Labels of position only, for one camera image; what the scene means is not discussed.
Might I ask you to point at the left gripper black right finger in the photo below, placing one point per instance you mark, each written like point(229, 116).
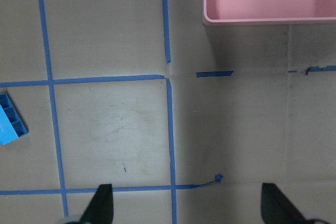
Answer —
point(277, 208)

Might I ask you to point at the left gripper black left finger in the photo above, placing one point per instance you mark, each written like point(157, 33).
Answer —
point(100, 208)

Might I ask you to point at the blue building block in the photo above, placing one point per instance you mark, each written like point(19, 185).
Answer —
point(12, 127)

